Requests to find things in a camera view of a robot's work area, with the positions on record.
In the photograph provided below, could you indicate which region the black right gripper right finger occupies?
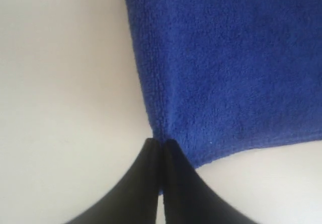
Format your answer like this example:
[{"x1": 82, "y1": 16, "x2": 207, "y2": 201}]
[{"x1": 163, "y1": 140, "x2": 247, "y2": 223}]

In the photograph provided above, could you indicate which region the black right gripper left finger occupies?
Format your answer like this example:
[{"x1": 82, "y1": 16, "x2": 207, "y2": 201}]
[{"x1": 69, "y1": 138, "x2": 161, "y2": 224}]

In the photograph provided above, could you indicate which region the blue microfibre towel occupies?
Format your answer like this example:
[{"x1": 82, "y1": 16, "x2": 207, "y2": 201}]
[{"x1": 126, "y1": 0, "x2": 321, "y2": 167}]

